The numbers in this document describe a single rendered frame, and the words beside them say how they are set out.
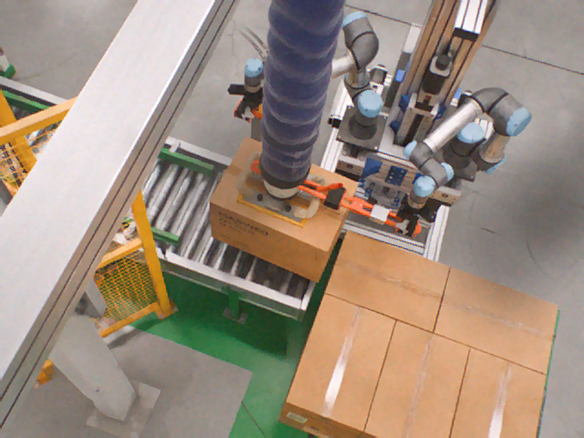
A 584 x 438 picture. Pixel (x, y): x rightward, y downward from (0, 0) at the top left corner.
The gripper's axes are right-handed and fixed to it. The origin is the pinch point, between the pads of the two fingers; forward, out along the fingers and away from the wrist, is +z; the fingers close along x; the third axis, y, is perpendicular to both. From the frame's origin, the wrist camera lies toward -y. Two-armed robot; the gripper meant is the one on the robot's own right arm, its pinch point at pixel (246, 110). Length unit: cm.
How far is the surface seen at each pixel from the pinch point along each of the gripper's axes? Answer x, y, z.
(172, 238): -53, -17, 56
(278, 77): -36, 25, -82
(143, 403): -126, -2, 118
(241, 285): -61, 26, 60
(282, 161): -36, 31, -30
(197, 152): 2, -29, 61
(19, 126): -93, -34, -90
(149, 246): -73, -16, 24
